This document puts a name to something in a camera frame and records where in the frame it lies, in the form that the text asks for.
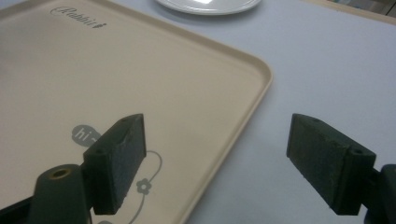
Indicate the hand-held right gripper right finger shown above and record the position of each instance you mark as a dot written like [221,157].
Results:
[330,168]

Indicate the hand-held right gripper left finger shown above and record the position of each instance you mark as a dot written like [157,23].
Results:
[115,168]

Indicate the beige plastic tray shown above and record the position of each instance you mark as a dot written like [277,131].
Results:
[130,87]

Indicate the white plate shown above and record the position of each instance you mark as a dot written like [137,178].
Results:
[211,6]

